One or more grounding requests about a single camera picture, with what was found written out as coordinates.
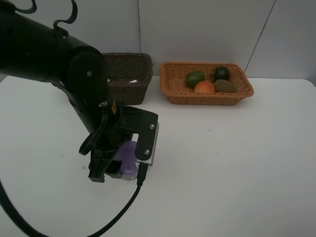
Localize dark purple mangosteen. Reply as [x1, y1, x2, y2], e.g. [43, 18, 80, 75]
[213, 66, 231, 82]

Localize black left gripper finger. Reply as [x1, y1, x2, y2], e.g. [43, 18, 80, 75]
[88, 150, 116, 183]
[105, 160, 122, 179]

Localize orange wicker basket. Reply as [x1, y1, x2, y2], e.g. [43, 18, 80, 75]
[160, 62, 254, 106]

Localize brown kiwi fruit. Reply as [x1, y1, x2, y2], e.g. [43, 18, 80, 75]
[214, 79, 237, 93]

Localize orange red peach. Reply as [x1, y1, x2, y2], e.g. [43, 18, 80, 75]
[194, 80, 215, 93]

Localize white marker red caps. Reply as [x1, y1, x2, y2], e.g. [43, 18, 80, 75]
[107, 79, 138, 84]

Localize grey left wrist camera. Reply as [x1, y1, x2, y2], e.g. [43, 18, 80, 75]
[120, 106, 159, 166]

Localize dark brown wicker basket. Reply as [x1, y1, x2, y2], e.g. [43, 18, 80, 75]
[51, 52, 154, 106]

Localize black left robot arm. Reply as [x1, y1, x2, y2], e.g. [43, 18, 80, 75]
[0, 0, 132, 182]

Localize purple lidded round can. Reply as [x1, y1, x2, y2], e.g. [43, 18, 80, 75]
[111, 141, 148, 186]

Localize green lime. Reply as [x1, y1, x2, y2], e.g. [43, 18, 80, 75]
[185, 71, 205, 89]

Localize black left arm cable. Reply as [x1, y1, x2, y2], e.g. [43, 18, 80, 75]
[0, 0, 148, 237]

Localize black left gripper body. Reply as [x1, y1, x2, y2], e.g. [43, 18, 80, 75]
[88, 104, 138, 163]

